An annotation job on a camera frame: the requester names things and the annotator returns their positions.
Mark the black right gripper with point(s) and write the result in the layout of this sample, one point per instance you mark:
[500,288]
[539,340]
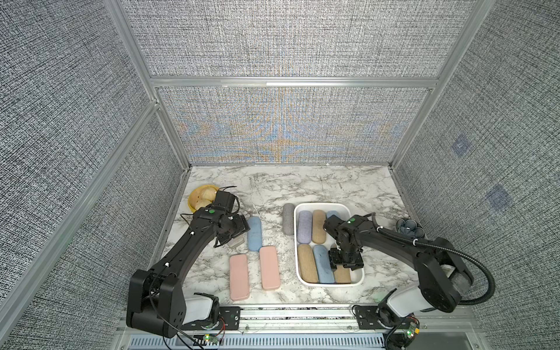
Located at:
[353,262]

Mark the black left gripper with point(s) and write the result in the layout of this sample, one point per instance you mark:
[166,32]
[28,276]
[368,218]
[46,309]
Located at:
[242,226]

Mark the light blue case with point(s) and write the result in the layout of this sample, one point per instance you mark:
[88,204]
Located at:
[334,214]
[322,261]
[254,235]

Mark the tan glasses case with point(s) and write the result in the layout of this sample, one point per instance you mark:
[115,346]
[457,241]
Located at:
[342,275]
[318,232]
[307,265]

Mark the purple fabric glasses case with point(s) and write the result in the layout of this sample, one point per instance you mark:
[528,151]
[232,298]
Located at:
[304,227]

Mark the grey-beige rectangular glasses case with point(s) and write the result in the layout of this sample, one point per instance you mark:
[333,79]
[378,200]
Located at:
[236,242]

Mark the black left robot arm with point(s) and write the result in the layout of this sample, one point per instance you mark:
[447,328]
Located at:
[156,302]

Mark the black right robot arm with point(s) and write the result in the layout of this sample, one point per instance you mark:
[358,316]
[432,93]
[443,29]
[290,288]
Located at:
[443,278]

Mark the grey fabric glasses case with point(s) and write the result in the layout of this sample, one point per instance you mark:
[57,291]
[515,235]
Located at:
[288,219]

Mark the pink glasses case right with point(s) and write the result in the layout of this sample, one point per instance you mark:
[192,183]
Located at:
[269,268]

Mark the pink glasses case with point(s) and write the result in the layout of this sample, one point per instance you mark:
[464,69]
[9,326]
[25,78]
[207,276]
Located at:
[239,277]
[269,268]

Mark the pink glasses case left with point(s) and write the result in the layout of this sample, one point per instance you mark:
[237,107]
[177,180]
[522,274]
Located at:
[239,277]

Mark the white steamed bun front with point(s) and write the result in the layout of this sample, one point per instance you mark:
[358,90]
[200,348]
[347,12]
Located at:
[201,204]

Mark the yellow bamboo steamer basket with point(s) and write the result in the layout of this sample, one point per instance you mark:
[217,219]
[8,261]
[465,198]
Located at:
[208,192]

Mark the dark blue flower bowl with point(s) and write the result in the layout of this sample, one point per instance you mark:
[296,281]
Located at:
[410,228]

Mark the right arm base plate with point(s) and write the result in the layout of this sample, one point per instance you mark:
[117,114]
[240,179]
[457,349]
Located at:
[375,318]

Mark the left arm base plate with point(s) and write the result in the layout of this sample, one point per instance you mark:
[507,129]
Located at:
[229,318]

